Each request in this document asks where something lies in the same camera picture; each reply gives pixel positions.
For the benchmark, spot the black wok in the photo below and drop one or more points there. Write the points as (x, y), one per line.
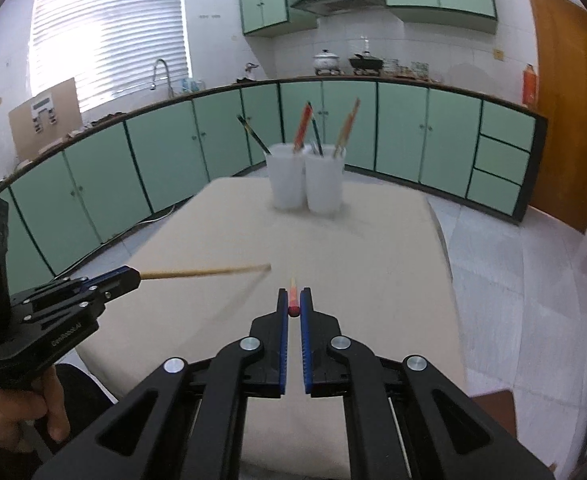
(366, 63)

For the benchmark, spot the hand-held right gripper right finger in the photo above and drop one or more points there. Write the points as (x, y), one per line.
(305, 350)

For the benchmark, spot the brown cardboard board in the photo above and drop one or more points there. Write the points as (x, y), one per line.
(48, 120)

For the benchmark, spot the metal sink faucet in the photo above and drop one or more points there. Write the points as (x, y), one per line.
(165, 67)

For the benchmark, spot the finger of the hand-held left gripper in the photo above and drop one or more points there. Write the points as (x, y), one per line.
(121, 285)
(105, 276)

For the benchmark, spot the white window blinds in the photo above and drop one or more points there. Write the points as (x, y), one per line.
(113, 35)

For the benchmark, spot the brown chopsticks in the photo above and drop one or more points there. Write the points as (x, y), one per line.
(353, 112)

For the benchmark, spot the plain bamboo chopstick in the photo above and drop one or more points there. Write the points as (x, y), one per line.
(198, 273)
(344, 132)

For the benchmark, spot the range hood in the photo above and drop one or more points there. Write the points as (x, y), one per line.
(336, 0)

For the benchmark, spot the white cooking pot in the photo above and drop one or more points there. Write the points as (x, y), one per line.
(326, 62)

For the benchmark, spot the black chopstick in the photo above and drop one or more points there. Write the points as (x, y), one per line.
(254, 135)
(316, 135)

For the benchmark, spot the person's left hand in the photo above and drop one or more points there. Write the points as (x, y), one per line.
(8, 410)

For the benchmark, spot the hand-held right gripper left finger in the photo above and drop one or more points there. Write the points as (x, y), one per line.
(284, 340)

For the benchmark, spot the row of glass jars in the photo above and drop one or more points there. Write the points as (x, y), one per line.
(413, 71)

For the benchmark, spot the white plastic cup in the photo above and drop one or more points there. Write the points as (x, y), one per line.
(325, 185)
(286, 180)

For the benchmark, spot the green kitchen base cabinets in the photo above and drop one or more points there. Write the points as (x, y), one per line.
(403, 125)

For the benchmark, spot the red orange patterned chopstick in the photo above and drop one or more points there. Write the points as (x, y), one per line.
(294, 305)
(302, 127)

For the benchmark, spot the small plastic bottles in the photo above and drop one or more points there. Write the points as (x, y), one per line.
(193, 86)

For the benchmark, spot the person's dark clothing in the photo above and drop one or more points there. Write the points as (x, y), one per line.
(83, 390)

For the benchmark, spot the brown wooden door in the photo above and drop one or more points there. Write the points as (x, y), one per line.
(568, 110)

